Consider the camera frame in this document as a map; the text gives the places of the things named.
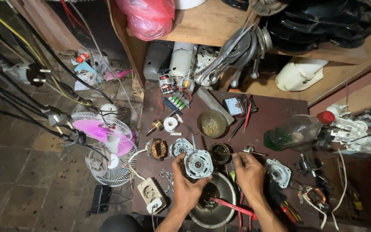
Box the plastic bottle with red cap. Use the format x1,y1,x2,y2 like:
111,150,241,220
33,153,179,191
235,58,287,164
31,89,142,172
263,110,336,153

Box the heap of litter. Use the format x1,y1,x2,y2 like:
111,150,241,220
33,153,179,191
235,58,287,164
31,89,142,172
70,48,134,92

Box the heap of metal motor parts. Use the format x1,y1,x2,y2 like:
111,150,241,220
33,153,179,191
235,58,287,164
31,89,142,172
193,13,274,89

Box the white wire fan guard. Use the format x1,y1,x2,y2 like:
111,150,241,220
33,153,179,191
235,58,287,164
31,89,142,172
88,139,138,188

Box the grey flat stone bar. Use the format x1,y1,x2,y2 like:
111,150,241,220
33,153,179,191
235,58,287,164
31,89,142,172
197,86,235,126

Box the silver motor end cover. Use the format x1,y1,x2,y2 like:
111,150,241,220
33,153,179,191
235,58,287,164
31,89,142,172
169,138,194,158
184,149,214,180
265,159,292,189

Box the scatter of small screws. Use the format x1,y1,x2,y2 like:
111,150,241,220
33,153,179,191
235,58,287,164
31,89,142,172
158,168,175,194

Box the bundle of black cables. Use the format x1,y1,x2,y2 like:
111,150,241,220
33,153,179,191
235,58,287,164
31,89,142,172
0,13,115,162

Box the white tape roll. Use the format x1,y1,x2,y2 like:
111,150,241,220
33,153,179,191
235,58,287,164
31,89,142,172
163,117,179,132

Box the yellow cable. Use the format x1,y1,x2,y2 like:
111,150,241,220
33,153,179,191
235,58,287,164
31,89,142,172
0,2,93,107

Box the brass collar shaft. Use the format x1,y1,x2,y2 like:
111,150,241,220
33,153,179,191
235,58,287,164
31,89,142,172
144,110,181,137

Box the red plastic bag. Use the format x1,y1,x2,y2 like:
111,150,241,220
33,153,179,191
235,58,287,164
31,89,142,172
115,0,176,42

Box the copper wound motor stator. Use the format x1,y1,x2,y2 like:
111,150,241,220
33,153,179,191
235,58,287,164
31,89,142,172
146,138,168,161

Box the person's right hand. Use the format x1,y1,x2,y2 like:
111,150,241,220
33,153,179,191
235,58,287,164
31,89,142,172
231,152,267,204

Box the brown bowl of grease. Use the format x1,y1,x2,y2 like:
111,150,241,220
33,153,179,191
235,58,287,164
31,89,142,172
197,110,228,139

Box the round grease tin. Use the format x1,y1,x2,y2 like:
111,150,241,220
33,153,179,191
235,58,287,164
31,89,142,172
209,143,231,165

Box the white motor housing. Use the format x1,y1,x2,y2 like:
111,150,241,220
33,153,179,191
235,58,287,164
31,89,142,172
168,41,198,87

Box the grey plastic housing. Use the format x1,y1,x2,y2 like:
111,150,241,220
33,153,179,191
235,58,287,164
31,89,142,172
143,40,174,83

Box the cream plastic fan housing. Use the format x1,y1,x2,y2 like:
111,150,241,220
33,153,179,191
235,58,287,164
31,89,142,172
275,57,330,93

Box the heap of white plastic parts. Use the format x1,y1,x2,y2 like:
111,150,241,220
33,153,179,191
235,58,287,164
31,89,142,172
325,103,371,157

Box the grey cloth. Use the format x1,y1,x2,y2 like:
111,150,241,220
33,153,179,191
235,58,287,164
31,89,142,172
85,147,112,177

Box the person's dark trouser knee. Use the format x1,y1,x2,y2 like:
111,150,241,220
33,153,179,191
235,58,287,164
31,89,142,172
99,214,145,232

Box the black ribbed pedal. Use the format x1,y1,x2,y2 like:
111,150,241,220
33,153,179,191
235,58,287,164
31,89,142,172
90,184,112,215

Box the beige power socket block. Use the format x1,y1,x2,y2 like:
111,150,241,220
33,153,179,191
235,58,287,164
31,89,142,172
137,177,167,215

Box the person's left hand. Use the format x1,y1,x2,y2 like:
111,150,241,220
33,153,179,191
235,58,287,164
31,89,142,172
172,153,213,213

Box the fan with pink blades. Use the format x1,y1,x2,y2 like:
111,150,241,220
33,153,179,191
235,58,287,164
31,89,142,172
70,111,133,144

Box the white power plug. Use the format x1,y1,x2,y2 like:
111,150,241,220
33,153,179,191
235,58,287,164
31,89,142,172
146,197,163,214

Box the black multimeter probe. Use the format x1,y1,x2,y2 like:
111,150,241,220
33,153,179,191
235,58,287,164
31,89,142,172
228,110,257,142

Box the motor rotor with shaft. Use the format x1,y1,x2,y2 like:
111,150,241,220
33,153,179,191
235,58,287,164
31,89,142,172
241,146,267,157

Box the push button switch block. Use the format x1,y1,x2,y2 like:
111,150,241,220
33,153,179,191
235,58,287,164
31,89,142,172
164,93,191,116

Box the small copper wound motor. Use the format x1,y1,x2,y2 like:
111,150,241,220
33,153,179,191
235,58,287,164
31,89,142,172
158,74,176,95

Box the white cable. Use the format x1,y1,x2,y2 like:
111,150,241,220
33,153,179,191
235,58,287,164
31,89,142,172
301,148,348,231

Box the red handled pliers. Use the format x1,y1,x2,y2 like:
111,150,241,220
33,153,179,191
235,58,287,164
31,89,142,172
209,193,259,230

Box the large metal bowl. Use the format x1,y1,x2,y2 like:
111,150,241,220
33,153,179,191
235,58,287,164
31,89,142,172
188,171,237,229

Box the red multimeter probe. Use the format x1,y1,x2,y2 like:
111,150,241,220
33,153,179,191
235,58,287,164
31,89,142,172
243,102,252,132

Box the burnt copper coil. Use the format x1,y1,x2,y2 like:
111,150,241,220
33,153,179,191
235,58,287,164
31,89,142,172
296,184,328,210

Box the black two pin plug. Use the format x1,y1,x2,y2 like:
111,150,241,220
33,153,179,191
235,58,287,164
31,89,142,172
12,62,52,87

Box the pile of black fan parts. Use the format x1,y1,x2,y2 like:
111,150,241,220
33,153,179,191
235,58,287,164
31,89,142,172
221,0,371,49

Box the wooden shelf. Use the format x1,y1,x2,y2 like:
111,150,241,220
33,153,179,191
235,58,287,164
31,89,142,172
106,0,371,107

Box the analog multimeter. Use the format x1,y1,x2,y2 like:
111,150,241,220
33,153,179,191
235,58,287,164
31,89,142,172
222,96,246,117

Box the white fan motor casing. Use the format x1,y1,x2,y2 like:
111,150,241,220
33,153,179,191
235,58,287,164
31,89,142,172
193,45,221,87

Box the red yellow handled screwdriver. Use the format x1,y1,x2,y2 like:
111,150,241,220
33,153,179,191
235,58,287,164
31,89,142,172
279,200,304,224

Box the small dark motor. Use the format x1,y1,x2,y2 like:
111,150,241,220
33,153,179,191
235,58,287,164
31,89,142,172
294,154,318,177

